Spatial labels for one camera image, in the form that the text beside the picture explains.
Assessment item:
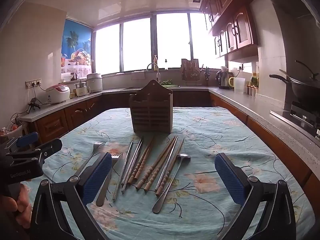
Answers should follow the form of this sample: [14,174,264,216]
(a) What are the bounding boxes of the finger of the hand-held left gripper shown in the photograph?
[6,138,63,164]
[5,132,39,153]

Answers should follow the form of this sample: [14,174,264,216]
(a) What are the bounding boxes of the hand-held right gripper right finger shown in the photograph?
[214,152,297,240]

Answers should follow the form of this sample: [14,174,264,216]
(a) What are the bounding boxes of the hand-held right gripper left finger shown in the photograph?
[29,152,113,240]

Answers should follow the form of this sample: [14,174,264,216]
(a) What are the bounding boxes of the metal fork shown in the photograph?
[74,141,106,180]
[96,153,123,207]

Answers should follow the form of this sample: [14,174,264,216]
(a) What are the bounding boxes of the metal spoon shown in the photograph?
[152,153,191,214]

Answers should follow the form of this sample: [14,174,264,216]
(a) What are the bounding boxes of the wooden utensil holder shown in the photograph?
[129,79,173,134]

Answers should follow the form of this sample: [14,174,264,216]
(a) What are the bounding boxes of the person's left hand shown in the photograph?
[0,184,32,230]

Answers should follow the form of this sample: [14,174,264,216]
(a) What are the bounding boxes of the wooden base cabinets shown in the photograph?
[34,90,320,188]

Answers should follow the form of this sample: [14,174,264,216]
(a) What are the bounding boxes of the small black tripod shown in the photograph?
[27,98,40,114]

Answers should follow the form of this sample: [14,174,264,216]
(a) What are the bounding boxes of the white and red rice cooker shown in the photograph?
[45,84,71,105]

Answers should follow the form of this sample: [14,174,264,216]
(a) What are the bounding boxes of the floral green tablecloth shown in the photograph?
[25,106,316,240]

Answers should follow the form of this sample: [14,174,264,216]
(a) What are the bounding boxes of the grey kitchen countertop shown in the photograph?
[19,85,320,153]

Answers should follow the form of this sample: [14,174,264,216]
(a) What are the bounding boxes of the spice jar set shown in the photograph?
[245,73,259,97]

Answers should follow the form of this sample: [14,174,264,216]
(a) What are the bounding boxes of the gas stove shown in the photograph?
[270,101,320,140]

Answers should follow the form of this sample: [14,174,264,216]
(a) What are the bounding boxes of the steel electric kettle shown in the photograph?
[216,67,232,90]

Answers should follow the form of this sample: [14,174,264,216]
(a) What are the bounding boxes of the beach print roller blind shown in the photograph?
[61,19,93,74]

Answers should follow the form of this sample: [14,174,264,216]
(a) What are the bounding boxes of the black wok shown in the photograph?
[269,60,320,103]

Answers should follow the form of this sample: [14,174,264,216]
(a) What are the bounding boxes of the wooden knife rack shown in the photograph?
[180,58,200,80]

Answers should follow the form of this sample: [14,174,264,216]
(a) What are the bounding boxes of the curved sink faucet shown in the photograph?
[146,63,160,80]

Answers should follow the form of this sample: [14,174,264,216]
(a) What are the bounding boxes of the large kitchen window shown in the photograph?
[92,11,227,75]

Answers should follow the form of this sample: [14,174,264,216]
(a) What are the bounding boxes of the wall power outlet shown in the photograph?
[25,79,42,89]

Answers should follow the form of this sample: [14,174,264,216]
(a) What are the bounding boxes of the wooden wall cabinets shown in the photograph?
[200,0,259,58]

